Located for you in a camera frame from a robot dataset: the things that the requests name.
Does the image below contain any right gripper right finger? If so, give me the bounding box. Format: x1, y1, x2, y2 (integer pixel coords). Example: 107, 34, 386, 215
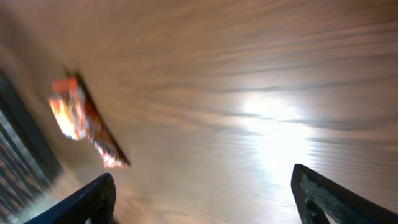
290, 164, 397, 224

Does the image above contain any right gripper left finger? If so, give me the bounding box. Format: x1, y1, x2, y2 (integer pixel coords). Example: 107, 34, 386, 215
26, 173, 116, 224

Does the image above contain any orange Top chocolate bar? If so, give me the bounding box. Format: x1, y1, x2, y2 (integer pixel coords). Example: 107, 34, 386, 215
74, 73, 131, 169

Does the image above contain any small orange tissue pack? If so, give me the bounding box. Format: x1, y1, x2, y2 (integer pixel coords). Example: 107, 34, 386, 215
48, 77, 86, 141

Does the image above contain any grey plastic mesh basket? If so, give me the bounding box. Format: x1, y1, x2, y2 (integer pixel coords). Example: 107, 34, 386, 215
1, 72, 62, 223

